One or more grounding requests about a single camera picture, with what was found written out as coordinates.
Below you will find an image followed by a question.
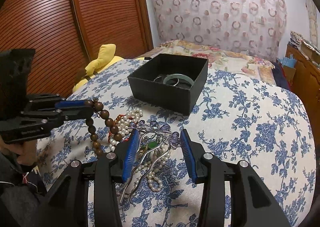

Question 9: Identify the black cardboard box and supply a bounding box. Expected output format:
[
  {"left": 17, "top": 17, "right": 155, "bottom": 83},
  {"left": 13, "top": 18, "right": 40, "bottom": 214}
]
[{"left": 128, "top": 54, "right": 208, "bottom": 115}]

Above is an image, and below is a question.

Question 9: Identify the white pearl necklace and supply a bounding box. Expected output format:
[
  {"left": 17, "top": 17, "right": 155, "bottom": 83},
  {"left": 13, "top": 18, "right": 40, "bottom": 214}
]
[{"left": 108, "top": 107, "right": 173, "bottom": 192}]

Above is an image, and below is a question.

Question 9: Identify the floral bed quilt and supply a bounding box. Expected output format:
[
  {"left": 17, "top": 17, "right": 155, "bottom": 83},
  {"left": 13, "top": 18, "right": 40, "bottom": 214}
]
[{"left": 138, "top": 40, "right": 276, "bottom": 85}]

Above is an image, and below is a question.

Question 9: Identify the green jade bangle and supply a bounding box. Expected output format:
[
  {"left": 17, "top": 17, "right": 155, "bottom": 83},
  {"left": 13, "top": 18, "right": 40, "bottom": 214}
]
[{"left": 166, "top": 73, "right": 194, "bottom": 86}]

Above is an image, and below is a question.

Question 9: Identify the wooden side cabinet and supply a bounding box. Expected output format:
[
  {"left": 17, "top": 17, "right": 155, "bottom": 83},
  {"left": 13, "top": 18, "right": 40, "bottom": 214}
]
[{"left": 285, "top": 43, "right": 320, "bottom": 132}]

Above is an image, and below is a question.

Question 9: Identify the blue tissue paper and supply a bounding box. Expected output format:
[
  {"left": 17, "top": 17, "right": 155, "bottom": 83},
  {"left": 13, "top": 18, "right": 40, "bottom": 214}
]
[{"left": 277, "top": 57, "right": 297, "bottom": 68}]

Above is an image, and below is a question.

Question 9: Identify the yellow pikachu plush toy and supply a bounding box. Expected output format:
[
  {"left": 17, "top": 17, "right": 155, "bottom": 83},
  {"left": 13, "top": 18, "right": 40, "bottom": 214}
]
[{"left": 72, "top": 43, "right": 146, "bottom": 94}]

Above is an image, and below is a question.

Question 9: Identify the silver purple flower hairpin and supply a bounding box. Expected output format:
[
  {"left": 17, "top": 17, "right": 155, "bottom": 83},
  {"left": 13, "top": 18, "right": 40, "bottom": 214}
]
[{"left": 120, "top": 120, "right": 180, "bottom": 202}]

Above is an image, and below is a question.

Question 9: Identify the person's left hand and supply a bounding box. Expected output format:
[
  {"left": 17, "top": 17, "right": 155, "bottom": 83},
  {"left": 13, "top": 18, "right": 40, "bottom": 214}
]
[{"left": 1, "top": 139, "right": 37, "bottom": 166}]

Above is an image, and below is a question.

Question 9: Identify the brown wooden bead bracelet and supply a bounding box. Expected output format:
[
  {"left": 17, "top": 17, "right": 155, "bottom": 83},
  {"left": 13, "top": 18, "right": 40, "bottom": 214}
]
[{"left": 83, "top": 98, "right": 124, "bottom": 157}]

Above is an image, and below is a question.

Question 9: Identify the silver thin bangle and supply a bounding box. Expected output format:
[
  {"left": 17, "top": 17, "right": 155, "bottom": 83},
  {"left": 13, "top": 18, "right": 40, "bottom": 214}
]
[{"left": 153, "top": 74, "right": 180, "bottom": 86}]

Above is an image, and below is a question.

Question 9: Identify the circle patterned sheer curtain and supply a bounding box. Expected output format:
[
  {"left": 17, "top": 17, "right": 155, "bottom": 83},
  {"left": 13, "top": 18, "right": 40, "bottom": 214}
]
[{"left": 152, "top": 0, "right": 287, "bottom": 61}]

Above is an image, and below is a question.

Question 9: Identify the brown louvered wardrobe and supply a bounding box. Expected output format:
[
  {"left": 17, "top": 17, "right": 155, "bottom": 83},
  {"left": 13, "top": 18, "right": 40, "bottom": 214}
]
[{"left": 1, "top": 0, "right": 153, "bottom": 97}]

